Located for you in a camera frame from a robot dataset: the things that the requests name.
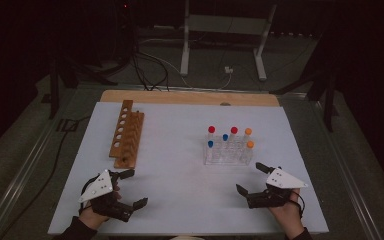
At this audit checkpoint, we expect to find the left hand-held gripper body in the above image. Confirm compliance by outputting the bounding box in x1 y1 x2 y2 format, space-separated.
78 169 135 223

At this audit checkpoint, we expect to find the black floor cable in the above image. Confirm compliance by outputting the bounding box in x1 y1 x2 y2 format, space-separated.
0 114 92 240

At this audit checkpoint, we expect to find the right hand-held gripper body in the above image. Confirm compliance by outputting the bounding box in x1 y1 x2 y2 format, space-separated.
245 167 309 210

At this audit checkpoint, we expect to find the black stand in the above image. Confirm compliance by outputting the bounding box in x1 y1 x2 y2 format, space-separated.
39 49 118 120
269 33 343 133

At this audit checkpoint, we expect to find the white metal stand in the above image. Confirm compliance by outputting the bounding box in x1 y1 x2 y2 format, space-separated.
179 0 278 82

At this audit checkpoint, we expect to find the clear plastic test tube rack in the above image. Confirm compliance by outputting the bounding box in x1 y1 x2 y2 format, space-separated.
203 134 254 167

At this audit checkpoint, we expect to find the white table mat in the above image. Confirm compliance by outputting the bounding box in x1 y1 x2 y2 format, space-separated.
47 101 330 236

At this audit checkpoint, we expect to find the bundle of black cables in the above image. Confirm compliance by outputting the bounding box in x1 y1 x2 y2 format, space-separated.
126 33 171 92

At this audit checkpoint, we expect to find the wooden test tube rack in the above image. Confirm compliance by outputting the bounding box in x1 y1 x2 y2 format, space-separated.
108 99 146 170

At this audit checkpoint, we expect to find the person's left hand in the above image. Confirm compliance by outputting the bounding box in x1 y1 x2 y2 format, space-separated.
78 204 113 231

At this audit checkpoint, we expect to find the hand-held gripper black cable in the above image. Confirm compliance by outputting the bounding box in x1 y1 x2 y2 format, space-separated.
291 191 306 219
78 173 102 214

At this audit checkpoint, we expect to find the white cable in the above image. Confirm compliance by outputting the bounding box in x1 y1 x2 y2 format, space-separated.
139 49 234 91

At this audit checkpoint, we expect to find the left hand-held gripper black cable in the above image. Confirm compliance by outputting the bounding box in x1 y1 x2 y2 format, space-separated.
78 173 102 214

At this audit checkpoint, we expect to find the right hand-held gripper black cable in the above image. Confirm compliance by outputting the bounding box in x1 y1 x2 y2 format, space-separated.
291 191 306 219

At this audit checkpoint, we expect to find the person's right hand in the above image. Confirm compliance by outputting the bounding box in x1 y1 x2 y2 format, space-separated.
268 188 306 239

